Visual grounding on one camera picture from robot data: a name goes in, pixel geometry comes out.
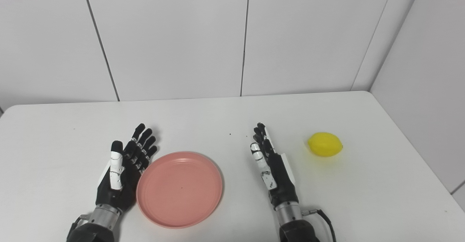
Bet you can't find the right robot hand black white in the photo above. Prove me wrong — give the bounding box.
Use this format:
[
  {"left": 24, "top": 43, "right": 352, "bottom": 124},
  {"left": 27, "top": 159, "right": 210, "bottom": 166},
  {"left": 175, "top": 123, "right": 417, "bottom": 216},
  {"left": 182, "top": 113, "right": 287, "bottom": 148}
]
[{"left": 250, "top": 122, "right": 299, "bottom": 210}]

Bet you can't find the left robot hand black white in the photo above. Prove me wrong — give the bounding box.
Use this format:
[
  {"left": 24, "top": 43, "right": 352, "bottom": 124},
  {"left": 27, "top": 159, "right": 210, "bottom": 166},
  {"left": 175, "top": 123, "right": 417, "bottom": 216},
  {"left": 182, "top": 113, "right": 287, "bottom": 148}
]
[{"left": 95, "top": 123, "right": 158, "bottom": 213}]

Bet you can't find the yellow lemon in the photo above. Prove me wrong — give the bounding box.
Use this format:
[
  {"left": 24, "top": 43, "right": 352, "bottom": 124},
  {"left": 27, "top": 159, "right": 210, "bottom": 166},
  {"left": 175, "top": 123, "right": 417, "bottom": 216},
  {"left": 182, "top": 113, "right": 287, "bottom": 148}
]
[{"left": 308, "top": 132, "right": 343, "bottom": 158}]

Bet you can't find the pink plate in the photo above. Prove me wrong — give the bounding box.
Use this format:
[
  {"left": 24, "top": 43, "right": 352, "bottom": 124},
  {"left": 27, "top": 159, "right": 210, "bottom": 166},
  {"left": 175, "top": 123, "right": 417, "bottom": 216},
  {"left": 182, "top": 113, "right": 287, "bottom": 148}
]
[{"left": 136, "top": 152, "right": 223, "bottom": 229}]

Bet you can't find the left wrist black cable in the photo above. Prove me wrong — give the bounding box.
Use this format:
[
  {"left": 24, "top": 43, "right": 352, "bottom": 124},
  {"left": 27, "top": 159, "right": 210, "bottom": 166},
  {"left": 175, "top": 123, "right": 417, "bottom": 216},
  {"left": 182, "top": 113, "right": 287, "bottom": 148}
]
[{"left": 68, "top": 214, "right": 89, "bottom": 235}]

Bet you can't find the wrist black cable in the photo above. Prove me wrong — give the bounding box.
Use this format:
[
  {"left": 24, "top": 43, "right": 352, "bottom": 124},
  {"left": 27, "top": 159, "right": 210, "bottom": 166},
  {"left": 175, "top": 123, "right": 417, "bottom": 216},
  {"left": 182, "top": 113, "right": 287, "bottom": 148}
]
[
  {"left": 68, "top": 214, "right": 89, "bottom": 235},
  {"left": 302, "top": 208, "right": 337, "bottom": 242}
]

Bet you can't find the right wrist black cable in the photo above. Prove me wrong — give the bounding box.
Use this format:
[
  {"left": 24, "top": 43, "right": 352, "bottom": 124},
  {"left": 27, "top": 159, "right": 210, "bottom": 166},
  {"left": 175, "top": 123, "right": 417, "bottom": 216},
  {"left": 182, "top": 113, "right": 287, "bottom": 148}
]
[{"left": 302, "top": 208, "right": 337, "bottom": 242}]

